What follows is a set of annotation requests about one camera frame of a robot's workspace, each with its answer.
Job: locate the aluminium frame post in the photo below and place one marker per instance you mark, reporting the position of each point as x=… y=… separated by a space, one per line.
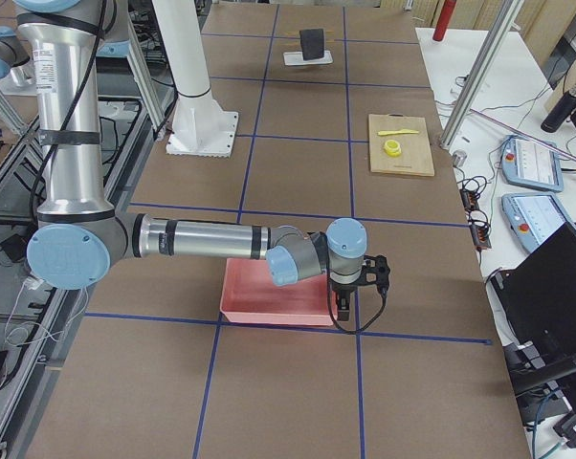
x=488 y=51

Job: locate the wooden cutting board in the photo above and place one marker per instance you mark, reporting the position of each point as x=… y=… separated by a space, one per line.
x=416 y=158

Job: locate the black bottle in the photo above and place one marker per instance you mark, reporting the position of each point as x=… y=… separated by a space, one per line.
x=561 y=111

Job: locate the lower teach pendant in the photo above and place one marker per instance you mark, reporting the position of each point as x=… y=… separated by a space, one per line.
x=533 y=217

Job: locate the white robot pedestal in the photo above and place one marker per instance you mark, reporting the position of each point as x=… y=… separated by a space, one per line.
x=200 y=127

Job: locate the teach pendant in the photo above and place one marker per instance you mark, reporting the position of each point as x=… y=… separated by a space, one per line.
x=533 y=217
x=529 y=164

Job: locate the red bottle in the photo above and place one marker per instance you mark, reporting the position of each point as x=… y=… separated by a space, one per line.
x=444 y=19

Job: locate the pink plastic bin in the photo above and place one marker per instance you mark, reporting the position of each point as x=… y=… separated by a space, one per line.
x=250 y=296

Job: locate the small metal cylinder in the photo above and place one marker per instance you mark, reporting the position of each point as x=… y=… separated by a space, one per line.
x=459 y=157

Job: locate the black monitor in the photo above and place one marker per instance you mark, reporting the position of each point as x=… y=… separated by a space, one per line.
x=539 y=296

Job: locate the yellow plastic knife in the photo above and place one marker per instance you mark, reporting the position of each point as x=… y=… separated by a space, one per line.
x=404 y=131

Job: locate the yellow lemon slices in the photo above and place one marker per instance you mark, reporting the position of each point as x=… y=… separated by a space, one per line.
x=392 y=148

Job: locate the reacher grabber stick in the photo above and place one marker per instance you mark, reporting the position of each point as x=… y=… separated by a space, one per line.
x=549 y=145

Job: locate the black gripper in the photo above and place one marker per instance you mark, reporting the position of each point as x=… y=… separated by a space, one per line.
x=343 y=290

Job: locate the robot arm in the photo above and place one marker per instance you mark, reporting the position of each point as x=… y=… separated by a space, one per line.
x=80 y=235

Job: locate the grey cloth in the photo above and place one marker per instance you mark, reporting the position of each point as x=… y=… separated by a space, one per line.
x=312 y=43

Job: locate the white rectangular tray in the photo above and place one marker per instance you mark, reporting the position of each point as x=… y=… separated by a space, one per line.
x=296 y=59

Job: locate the upper teach pendant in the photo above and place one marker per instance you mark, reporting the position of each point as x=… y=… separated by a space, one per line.
x=529 y=164

